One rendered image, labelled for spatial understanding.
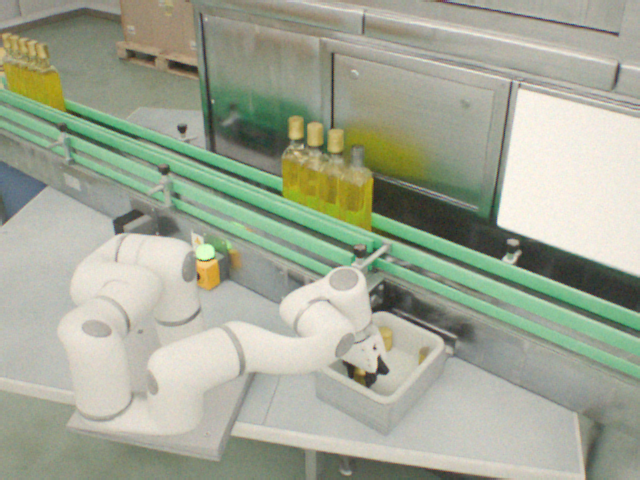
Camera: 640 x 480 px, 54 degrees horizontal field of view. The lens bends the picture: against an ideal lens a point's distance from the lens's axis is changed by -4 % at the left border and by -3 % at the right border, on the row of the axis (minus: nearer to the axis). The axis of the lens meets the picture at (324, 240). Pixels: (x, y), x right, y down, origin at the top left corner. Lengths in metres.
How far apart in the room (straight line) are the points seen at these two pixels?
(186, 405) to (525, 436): 0.68
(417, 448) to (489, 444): 0.14
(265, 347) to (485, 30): 0.76
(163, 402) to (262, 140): 1.04
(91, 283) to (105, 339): 0.21
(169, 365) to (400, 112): 0.81
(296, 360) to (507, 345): 0.52
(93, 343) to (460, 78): 0.87
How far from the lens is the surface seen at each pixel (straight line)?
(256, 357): 1.00
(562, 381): 1.38
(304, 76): 1.67
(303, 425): 1.31
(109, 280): 1.13
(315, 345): 1.01
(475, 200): 1.47
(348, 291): 1.09
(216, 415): 1.30
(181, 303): 1.24
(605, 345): 1.32
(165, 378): 0.95
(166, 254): 1.19
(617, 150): 1.31
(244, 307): 1.58
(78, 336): 0.96
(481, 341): 1.40
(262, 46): 1.74
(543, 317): 1.33
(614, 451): 1.75
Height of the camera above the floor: 1.74
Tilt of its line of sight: 33 degrees down
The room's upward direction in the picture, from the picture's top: straight up
